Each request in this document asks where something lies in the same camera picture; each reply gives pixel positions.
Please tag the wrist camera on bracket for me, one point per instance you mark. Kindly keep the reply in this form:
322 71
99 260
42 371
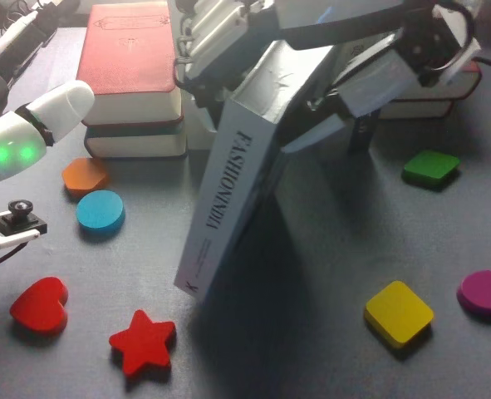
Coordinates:
471 50
16 224

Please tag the grey table cloth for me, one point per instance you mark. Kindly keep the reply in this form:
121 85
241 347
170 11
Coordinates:
374 232

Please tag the orange hexagon block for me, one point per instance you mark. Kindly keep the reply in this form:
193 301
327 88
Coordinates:
85 174

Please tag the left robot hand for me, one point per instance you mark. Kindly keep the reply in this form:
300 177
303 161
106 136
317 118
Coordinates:
228 29

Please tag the white Fashionindia book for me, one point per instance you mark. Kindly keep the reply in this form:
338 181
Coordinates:
224 187

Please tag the blue round block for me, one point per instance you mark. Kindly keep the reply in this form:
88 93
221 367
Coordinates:
99 212

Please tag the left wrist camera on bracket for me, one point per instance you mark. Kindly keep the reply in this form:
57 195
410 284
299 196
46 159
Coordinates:
471 50

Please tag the red heart block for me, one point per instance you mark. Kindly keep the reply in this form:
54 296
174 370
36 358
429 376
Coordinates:
37 305

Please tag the green block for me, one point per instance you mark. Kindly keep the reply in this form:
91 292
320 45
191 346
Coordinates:
430 168

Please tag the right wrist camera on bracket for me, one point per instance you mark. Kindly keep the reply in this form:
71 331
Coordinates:
16 224

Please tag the magenta oval block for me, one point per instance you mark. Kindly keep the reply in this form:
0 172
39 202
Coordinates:
486 291

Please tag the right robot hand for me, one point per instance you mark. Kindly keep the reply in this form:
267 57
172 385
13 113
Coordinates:
58 106

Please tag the red star block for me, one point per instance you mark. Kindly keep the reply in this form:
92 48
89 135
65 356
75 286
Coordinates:
141 343

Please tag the red embossed hardcover book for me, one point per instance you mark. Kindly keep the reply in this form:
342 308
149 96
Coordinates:
126 54

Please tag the yellow square block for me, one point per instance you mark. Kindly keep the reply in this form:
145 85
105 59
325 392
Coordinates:
399 311

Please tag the dark covered thick book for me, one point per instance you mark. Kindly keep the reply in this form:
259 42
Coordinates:
415 109
137 143

